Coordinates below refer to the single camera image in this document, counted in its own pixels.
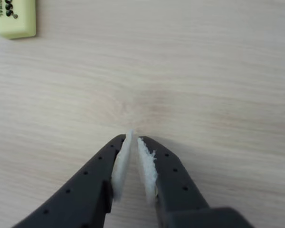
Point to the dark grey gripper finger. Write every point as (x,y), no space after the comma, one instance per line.
(178,194)
(85,185)

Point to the yellow highlighter marker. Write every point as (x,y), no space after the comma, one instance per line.
(14,23)

